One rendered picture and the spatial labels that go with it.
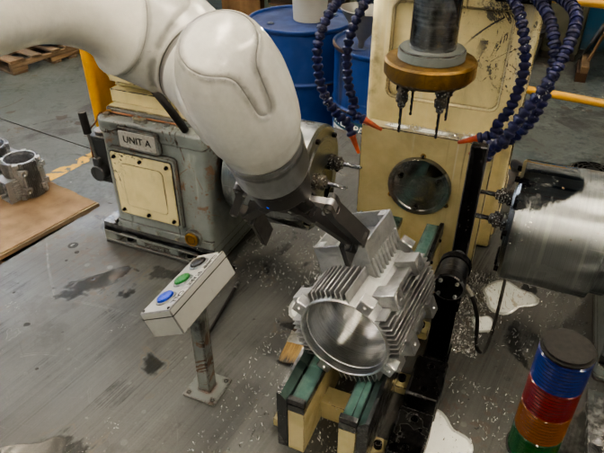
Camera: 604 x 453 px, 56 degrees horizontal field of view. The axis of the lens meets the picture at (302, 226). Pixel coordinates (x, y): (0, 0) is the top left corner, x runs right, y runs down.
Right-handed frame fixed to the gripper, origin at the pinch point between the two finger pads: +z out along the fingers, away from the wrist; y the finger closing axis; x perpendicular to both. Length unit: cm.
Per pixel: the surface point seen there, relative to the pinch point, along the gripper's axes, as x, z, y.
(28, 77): -183, 244, 378
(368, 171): -39, 41, 6
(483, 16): -67, 17, -12
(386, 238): -10.0, 13.7, -8.4
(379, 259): -5.6, 12.9, -8.5
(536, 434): 16.0, 1.8, -35.5
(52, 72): -199, 254, 369
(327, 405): 17.6, 30.1, -4.2
